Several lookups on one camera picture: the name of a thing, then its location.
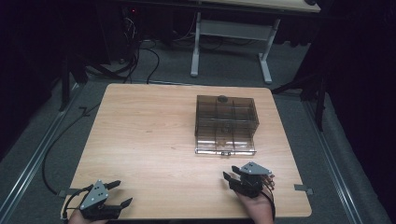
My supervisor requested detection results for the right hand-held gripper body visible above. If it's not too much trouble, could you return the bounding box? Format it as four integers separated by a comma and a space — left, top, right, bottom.
228, 161, 273, 199

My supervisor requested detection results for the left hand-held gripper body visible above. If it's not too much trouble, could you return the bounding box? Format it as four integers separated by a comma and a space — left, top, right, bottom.
78, 179, 123, 222

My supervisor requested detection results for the person's left hand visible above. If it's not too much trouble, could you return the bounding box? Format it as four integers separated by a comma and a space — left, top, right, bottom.
67, 209, 108, 224

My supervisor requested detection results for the person's right hand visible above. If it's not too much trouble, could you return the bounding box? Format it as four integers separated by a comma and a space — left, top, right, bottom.
235, 173, 276, 224

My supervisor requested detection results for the clear brown compartment box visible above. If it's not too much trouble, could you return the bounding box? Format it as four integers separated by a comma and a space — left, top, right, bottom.
194, 94, 261, 157

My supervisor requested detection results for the black metal stand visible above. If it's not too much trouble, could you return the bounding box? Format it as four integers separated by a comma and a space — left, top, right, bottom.
57, 52, 125, 113
271, 46, 332, 133

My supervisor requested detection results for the black computer tower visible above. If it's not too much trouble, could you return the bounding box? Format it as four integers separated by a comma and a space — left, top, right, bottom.
120, 4, 143, 64

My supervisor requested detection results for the grey metal table bracket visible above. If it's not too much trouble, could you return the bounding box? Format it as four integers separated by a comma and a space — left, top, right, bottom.
57, 188, 83, 199
293, 183, 315, 196

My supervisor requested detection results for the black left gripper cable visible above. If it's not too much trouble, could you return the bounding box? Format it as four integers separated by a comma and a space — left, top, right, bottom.
61, 183, 94, 223

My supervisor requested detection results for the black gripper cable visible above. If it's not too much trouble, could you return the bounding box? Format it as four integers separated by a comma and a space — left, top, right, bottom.
260, 174, 277, 223
61, 183, 94, 223

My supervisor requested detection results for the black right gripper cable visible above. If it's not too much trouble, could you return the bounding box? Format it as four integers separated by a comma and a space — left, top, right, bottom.
260, 174, 277, 223

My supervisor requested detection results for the long black floor cable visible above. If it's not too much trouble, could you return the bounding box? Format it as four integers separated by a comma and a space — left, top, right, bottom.
40, 102, 103, 197

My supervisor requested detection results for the grey metal floor rail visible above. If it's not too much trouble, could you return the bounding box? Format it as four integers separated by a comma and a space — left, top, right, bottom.
0, 81, 86, 224
303, 100, 365, 224

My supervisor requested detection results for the bundle of black cables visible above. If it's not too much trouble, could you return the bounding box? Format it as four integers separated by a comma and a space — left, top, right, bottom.
118, 17, 200, 86

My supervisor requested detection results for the white metal desk frame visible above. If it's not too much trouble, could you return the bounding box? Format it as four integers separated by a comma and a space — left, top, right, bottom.
190, 11, 282, 85

